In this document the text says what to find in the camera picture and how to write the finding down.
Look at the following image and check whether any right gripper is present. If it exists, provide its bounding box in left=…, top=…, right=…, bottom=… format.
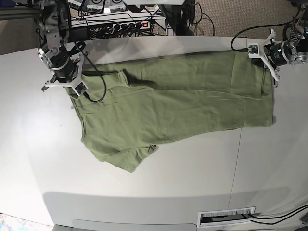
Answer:
left=51, top=53, right=77, bottom=83

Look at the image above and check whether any table cable grommet slot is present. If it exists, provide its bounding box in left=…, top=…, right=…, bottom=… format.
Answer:
left=197, top=207, right=256, bottom=228

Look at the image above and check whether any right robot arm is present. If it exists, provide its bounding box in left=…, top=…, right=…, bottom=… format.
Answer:
left=38, top=0, right=76, bottom=83

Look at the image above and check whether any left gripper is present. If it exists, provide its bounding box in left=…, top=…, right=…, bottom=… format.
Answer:
left=264, top=40, right=292, bottom=69

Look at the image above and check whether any grey metal table frame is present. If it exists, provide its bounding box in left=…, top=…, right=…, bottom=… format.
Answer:
left=158, top=4, right=177, bottom=36

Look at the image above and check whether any black power strip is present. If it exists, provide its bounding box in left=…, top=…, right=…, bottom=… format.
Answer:
left=89, top=22, right=152, bottom=39

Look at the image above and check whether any green T-shirt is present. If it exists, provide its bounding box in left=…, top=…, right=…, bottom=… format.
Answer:
left=67, top=51, right=274, bottom=172

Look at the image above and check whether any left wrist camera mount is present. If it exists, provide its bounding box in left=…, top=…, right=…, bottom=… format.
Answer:
left=247, top=28, right=280, bottom=88

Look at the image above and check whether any black cable at grommet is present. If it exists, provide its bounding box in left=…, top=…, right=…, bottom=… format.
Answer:
left=249, top=205, right=308, bottom=225

